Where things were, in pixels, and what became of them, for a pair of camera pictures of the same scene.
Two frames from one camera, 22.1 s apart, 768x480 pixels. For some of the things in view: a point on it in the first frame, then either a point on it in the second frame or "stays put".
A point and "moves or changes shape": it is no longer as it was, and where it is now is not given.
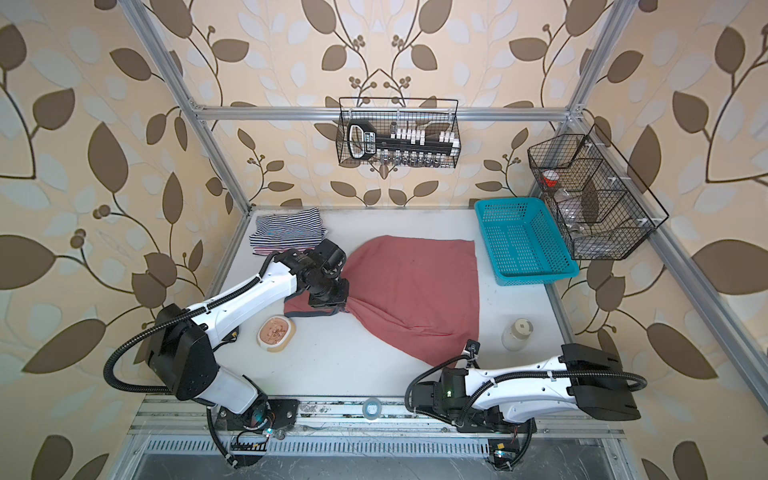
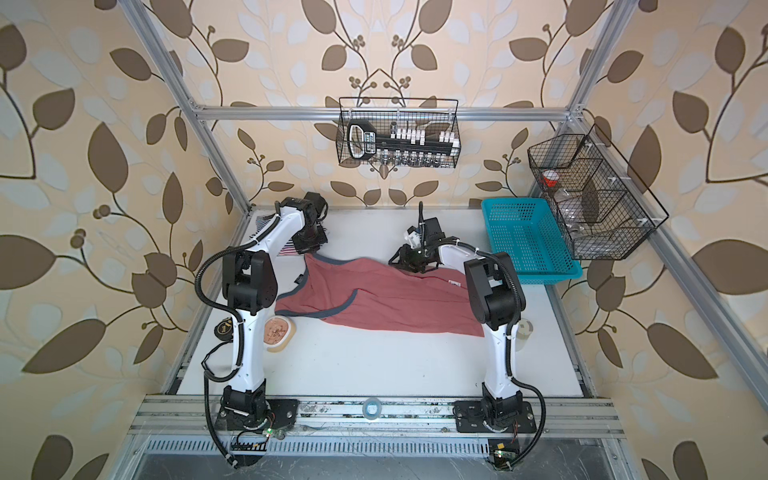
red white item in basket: (550, 177) stays put
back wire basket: (406, 132) stays put
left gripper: (342, 297) → (301, 247)
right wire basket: (606, 206) stays put
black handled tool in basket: (363, 142) stays put
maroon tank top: (424, 287) moves or changes shape
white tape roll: (515, 337) stays put
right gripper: (445, 370) → (405, 260)
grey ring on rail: (371, 409) stays put
